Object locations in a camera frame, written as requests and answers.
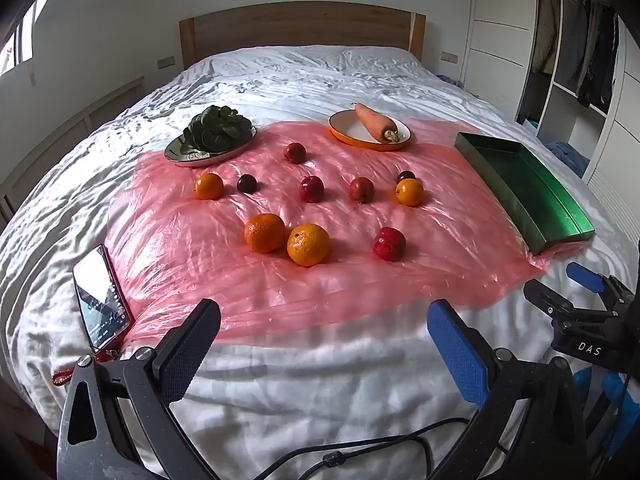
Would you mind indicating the red plastic sheet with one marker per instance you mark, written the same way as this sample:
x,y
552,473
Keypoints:
x,y
350,275

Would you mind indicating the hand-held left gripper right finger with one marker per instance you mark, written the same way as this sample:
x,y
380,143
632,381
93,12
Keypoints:
x,y
457,350

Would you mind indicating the window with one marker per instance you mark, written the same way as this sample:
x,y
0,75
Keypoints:
x,y
20,35

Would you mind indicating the white wardrobe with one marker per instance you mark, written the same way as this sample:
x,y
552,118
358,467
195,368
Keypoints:
x,y
500,35

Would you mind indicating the large orange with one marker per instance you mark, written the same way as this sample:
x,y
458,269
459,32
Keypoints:
x,y
308,244
264,232

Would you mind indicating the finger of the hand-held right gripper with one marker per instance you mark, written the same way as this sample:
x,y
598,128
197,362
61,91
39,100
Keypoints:
x,y
542,297
585,276

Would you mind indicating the grey hanging garment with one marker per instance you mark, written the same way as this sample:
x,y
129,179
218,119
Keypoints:
x,y
575,45

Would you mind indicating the orange rimmed white dish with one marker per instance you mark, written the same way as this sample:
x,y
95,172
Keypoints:
x,y
350,127

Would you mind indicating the carrot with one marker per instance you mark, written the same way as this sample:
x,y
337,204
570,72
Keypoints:
x,y
372,122

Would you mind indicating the silver plate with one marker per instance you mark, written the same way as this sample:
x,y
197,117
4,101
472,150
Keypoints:
x,y
200,159

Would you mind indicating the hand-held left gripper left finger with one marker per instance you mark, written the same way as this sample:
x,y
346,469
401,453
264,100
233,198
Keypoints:
x,y
190,345

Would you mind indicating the blue cloth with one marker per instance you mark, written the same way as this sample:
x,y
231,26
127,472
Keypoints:
x,y
567,155

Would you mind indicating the beige hanging jacket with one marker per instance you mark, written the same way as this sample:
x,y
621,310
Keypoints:
x,y
547,30

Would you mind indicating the red apple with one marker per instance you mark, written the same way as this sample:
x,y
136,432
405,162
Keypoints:
x,y
361,189
311,189
295,153
389,243

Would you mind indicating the wooden wall panel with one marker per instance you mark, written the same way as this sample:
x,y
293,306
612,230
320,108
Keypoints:
x,y
90,110

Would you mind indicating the beige wall socket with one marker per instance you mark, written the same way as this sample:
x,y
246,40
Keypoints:
x,y
166,63
449,57

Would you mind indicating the dark hanging garment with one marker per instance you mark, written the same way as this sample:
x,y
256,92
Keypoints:
x,y
600,60

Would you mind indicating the wooden headboard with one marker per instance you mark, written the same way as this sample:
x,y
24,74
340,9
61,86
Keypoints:
x,y
300,25

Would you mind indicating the bok choy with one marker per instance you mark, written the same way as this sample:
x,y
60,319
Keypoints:
x,y
215,127

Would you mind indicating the smartphone in red case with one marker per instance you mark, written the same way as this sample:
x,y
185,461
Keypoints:
x,y
100,300

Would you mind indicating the green metal tray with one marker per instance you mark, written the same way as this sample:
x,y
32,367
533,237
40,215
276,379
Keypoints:
x,y
530,195

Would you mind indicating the small orange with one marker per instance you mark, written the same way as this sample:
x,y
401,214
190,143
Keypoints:
x,y
409,193
209,186

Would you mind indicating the blue plastic bag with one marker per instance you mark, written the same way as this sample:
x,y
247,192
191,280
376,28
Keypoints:
x,y
612,410

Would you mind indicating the dark plum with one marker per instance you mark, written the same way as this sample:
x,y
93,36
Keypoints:
x,y
405,175
247,183

